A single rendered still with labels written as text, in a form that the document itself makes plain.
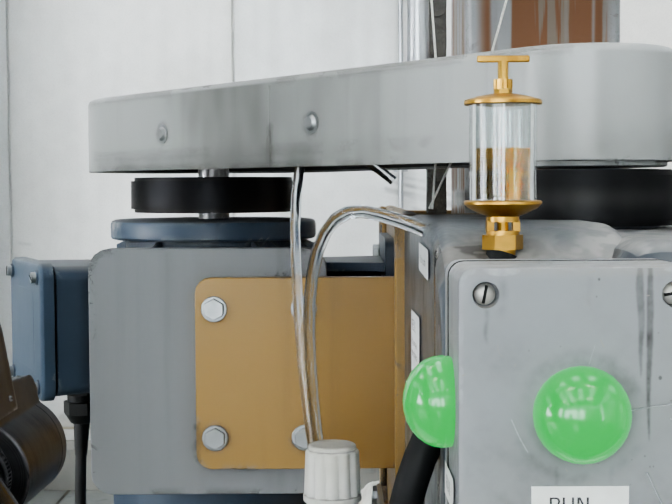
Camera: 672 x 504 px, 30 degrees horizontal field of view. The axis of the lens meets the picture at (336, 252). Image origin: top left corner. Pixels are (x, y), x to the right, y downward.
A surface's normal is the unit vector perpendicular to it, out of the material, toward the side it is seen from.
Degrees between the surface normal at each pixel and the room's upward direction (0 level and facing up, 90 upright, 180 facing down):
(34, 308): 90
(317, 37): 90
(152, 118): 90
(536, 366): 90
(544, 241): 22
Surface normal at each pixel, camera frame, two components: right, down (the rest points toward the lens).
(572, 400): -0.26, -0.36
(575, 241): 0.00, -0.90
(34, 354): -0.90, 0.03
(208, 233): 0.06, 0.05
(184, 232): -0.15, 0.05
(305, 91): -0.78, 0.04
